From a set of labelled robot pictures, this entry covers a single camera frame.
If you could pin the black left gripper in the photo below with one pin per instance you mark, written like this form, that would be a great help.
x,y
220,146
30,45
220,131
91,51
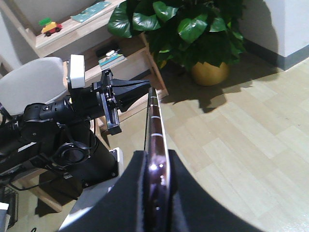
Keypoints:
x,y
110,104

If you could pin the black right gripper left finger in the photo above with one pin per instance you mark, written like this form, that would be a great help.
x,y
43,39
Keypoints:
x,y
121,209

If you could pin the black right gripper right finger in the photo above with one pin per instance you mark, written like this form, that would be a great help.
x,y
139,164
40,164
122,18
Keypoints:
x,y
194,210

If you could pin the black smartphone with sticker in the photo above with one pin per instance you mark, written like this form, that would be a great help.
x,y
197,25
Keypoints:
x,y
157,174

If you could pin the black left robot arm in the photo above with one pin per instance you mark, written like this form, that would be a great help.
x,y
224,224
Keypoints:
x,y
57,136

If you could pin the stacked books on shelf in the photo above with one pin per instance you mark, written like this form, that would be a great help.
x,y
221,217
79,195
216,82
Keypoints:
x,y
110,58

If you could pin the green potted plant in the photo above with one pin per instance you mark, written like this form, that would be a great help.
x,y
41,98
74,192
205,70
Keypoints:
x,y
186,32

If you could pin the teal book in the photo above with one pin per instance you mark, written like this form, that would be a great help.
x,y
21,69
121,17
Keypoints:
x,y
90,11

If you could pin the yellow plant pot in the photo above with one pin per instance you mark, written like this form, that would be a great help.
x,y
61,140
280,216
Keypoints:
x,y
209,75

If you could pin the wooden shelf unit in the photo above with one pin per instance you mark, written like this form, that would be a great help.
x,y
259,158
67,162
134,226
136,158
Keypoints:
x,y
82,38

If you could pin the toy car with tree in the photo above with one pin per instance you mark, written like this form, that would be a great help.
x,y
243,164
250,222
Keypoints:
x,y
49,27

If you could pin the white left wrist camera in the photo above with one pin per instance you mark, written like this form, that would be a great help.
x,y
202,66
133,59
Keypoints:
x,y
76,71

